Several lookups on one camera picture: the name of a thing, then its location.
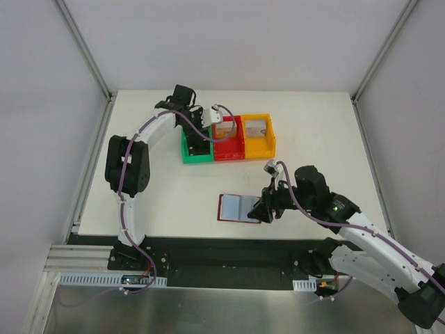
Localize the left white cable duct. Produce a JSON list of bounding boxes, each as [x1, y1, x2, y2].
[[59, 273, 152, 289]]

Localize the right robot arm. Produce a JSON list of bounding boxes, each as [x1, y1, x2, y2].
[[248, 161, 444, 329]]

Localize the right aluminium frame post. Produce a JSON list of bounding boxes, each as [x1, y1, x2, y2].
[[350, 0, 421, 104]]

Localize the aluminium frame post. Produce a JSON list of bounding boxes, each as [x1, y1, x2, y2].
[[350, 0, 421, 104], [54, 0, 118, 102]]

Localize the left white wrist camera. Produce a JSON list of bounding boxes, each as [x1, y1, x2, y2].
[[201, 104, 223, 127]]

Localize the right white cable duct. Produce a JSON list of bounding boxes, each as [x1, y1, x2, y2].
[[292, 278, 318, 292]]

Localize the white cable duct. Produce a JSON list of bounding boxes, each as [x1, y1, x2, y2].
[[59, 273, 152, 289], [292, 278, 318, 292]]

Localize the left aluminium frame post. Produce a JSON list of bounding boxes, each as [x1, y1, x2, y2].
[[54, 0, 118, 102]]

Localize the green plastic bin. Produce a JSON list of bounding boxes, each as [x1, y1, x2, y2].
[[181, 131, 214, 164]]

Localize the red leather card holder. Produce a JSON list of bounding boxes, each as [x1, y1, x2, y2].
[[217, 194, 275, 224]]

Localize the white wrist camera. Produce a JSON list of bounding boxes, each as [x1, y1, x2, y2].
[[201, 104, 223, 127], [264, 159, 284, 189]]

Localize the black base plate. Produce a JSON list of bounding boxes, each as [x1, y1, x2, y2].
[[68, 234, 341, 290]]

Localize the black card in green bin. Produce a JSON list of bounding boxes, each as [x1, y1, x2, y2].
[[186, 136, 211, 156]]

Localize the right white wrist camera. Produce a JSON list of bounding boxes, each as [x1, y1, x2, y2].
[[264, 159, 284, 189]]

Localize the yellow plastic bin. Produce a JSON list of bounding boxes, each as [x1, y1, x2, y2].
[[241, 113, 276, 159]]

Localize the red plastic bin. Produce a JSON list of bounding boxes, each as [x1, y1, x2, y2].
[[211, 116, 245, 161]]

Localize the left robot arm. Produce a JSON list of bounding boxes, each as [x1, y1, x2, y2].
[[104, 84, 222, 271]]

